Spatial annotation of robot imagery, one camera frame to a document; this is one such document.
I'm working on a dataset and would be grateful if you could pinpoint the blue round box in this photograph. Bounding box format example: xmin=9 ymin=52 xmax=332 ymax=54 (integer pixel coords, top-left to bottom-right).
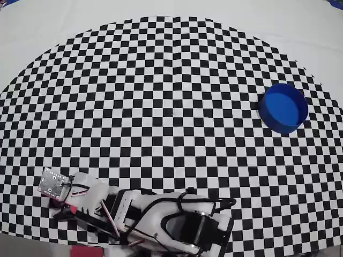
xmin=258 ymin=83 xmax=309 ymax=134

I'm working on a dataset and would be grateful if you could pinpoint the white red servo wire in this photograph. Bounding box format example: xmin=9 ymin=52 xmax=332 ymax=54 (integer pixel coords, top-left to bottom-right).
xmin=98 ymin=199 xmax=122 ymax=239

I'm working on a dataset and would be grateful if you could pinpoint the black camera cable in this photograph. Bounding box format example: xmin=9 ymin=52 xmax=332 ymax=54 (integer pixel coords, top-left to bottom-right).
xmin=175 ymin=187 xmax=237 ymax=214

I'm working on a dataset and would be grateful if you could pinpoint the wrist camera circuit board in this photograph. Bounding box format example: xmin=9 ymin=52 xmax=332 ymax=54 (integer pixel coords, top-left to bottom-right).
xmin=37 ymin=167 xmax=73 ymax=202

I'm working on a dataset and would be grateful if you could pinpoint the black white checkerboard mat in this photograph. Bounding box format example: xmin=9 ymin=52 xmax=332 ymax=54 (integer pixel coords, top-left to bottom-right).
xmin=0 ymin=16 xmax=343 ymax=255

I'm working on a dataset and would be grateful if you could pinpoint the white pink gripper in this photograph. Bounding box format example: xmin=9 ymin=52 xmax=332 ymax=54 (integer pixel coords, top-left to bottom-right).
xmin=51 ymin=172 xmax=110 ymax=222

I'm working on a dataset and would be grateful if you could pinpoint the red flat object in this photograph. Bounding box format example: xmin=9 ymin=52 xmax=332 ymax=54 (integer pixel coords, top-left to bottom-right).
xmin=70 ymin=246 xmax=105 ymax=257

